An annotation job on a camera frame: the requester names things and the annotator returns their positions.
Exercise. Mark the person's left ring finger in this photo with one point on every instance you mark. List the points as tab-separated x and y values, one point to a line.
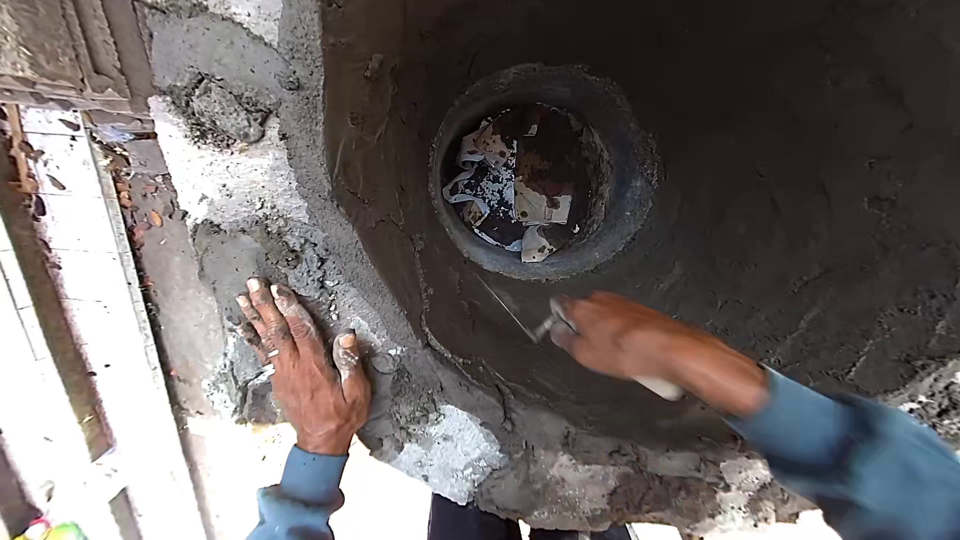
256	320

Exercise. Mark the white tiled ledge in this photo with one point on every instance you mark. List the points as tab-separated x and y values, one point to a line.
79	225

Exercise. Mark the person's left forearm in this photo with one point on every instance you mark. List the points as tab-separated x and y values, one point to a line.
304	495

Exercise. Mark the person's left little finger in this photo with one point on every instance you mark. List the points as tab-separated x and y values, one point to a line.
254	340

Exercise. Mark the mortar-coated masonry basin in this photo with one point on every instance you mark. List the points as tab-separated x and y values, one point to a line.
765	210

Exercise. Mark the person's right hand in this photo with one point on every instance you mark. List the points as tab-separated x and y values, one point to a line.
619	336

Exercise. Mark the person's left thumb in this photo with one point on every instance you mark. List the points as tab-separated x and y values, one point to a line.
349	361

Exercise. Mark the person's left index finger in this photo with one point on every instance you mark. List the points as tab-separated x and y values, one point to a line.
298	319

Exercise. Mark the red and green packet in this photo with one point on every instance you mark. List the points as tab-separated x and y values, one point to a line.
64	532

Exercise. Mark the person's legs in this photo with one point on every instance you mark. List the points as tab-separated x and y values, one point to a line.
465	523

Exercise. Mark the person's right fingers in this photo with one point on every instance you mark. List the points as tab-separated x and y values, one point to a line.
571	322

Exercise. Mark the person's right forearm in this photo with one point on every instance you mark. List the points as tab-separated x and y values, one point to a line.
862	457

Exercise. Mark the person's left hand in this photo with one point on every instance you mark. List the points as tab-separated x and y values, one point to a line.
315	397

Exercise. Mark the rough grey mortar lump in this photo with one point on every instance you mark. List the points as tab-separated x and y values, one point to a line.
227	111

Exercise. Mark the person's left middle finger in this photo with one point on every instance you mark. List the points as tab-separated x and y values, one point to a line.
269	309

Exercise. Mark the brown weathered stepped slab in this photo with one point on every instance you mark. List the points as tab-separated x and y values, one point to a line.
45	45

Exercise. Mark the torn paper scraps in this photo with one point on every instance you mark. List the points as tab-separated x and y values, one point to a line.
536	206

